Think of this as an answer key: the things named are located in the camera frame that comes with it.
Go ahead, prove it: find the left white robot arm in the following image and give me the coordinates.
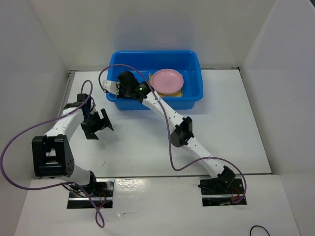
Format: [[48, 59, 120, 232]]
[[31, 93, 114, 197]]

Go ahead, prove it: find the orange plastic plate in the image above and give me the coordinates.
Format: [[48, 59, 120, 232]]
[[158, 89, 183, 97]]

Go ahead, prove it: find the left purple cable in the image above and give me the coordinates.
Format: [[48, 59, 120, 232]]
[[0, 80, 113, 228]]

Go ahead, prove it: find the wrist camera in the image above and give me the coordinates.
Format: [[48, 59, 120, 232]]
[[90, 101, 96, 114], [103, 80, 120, 95]]

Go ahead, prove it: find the blue plastic bin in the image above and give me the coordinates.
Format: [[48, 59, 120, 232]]
[[107, 50, 203, 110]]

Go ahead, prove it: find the pink plastic plate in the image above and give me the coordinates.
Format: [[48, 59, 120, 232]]
[[151, 69, 184, 93]]

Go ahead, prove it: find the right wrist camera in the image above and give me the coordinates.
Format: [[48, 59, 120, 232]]
[[103, 80, 120, 95]]

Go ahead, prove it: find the woven bamboo mat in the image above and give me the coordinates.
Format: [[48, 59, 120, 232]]
[[148, 73, 184, 97]]

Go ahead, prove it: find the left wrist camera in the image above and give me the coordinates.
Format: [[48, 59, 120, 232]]
[[90, 101, 96, 114]]

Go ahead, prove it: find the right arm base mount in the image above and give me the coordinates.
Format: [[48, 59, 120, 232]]
[[198, 177, 247, 207]]

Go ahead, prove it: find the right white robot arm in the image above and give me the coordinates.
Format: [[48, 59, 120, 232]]
[[118, 70, 236, 193]]

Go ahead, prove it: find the black cable loop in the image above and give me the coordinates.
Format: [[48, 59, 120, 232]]
[[250, 225, 271, 236]]

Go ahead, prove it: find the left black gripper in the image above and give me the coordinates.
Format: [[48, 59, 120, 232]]
[[81, 108, 113, 140]]

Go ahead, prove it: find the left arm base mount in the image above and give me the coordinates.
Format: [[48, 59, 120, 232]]
[[64, 178, 115, 209]]

